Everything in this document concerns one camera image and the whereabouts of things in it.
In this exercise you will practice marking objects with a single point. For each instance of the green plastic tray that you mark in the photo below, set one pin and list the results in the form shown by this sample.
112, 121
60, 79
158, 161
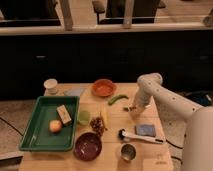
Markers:
38, 137

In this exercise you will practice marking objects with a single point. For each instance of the silver fork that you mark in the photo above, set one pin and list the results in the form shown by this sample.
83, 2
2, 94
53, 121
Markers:
127, 108

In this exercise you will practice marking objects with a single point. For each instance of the blue sponge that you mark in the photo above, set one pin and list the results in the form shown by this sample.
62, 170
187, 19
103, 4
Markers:
145, 130

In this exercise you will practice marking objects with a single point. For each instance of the light green cup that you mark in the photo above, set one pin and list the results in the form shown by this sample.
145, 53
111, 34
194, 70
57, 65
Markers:
83, 118

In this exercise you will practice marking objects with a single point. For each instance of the green pea pod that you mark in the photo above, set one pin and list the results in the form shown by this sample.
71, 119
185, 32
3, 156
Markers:
116, 98

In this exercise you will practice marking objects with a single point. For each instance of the purple bowl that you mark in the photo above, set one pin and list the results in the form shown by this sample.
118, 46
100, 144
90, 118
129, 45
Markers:
88, 147

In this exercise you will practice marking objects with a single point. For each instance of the white dish brush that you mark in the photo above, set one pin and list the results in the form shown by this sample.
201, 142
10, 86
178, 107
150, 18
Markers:
124, 134

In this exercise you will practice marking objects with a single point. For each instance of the grey cloth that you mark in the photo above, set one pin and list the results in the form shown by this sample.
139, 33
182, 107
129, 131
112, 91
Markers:
74, 92

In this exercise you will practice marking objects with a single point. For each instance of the bunch of red grapes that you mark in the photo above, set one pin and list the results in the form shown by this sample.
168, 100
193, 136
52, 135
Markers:
98, 126

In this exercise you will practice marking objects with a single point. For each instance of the small metal cup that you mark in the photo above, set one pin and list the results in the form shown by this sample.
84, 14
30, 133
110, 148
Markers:
128, 152

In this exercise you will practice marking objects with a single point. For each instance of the yellow banana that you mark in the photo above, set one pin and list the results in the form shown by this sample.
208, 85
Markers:
104, 116

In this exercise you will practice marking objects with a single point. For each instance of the black office chair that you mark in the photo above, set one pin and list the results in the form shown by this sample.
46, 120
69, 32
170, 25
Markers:
144, 11

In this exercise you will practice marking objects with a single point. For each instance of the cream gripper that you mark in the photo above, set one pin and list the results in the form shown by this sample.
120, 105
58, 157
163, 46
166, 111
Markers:
136, 110

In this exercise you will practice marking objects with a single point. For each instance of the orange bowl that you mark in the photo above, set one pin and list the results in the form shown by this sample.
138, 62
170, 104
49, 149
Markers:
103, 88

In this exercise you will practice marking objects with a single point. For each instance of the red yellow apple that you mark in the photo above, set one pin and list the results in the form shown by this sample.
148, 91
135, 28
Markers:
55, 126

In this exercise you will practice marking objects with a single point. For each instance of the white paper cup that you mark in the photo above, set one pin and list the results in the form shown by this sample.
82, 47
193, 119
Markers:
51, 86

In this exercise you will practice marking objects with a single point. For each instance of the tan wooden block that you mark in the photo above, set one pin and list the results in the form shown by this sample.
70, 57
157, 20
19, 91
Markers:
64, 115

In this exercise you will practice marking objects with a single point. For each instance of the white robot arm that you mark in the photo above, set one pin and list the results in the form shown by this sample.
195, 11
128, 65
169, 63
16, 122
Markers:
197, 152

